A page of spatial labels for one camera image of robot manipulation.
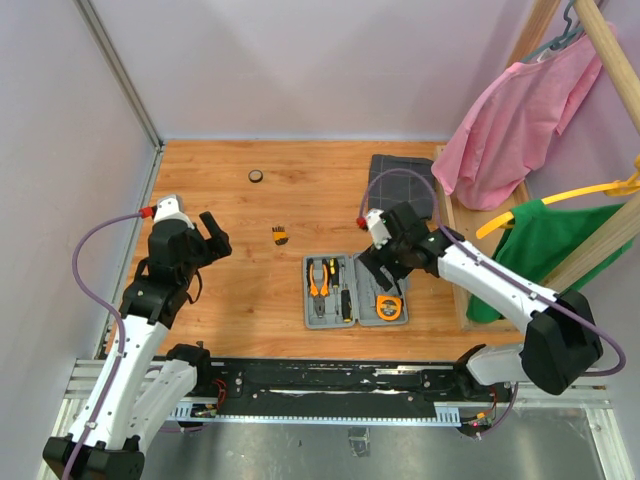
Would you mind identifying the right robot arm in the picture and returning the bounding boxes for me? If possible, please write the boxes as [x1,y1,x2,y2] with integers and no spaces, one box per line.
[357,202,603,400]

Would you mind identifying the orange black pliers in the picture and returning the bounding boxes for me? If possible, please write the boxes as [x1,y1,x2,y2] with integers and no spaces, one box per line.
[306,259,329,318]

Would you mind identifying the green shirt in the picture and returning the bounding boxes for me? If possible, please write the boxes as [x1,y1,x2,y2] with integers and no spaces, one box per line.
[464,198,640,324]

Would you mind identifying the wooden clothes rack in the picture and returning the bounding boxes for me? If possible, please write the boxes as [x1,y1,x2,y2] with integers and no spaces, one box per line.
[437,1,639,332]

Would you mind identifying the dark grey checked cloth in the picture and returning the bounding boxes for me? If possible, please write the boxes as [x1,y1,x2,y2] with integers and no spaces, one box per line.
[367,154,435,220]

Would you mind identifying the yellow tape measure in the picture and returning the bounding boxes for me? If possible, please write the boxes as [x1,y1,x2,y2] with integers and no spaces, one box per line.
[376,295,403,322]

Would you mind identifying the yellow clothes hanger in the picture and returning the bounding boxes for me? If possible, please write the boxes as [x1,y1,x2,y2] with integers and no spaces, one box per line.
[476,157,640,239]

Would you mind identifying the pink shirt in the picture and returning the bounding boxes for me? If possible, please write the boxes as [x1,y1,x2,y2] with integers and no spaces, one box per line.
[432,35,602,211]

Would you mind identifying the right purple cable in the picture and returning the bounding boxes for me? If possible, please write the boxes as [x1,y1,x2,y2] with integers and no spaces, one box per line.
[355,168,627,441]

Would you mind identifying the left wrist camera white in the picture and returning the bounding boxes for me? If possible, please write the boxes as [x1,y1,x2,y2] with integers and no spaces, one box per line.
[153,194,194,229]

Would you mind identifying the hex key set orange holder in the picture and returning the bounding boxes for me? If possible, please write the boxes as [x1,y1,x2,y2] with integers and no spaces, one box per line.
[272,226,289,246]

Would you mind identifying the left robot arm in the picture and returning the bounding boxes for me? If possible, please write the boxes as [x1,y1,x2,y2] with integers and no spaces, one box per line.
[43,207,232,479]

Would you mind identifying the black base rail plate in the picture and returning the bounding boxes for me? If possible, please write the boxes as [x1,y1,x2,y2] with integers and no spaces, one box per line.
[187,358,510,420]

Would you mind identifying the grey plastic tool case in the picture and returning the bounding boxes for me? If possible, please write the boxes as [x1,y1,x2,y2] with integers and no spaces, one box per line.
[302,253,409,330]

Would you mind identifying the teal clothes hanger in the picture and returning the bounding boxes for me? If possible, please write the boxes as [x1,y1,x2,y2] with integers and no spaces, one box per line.
[519,0,586,64]

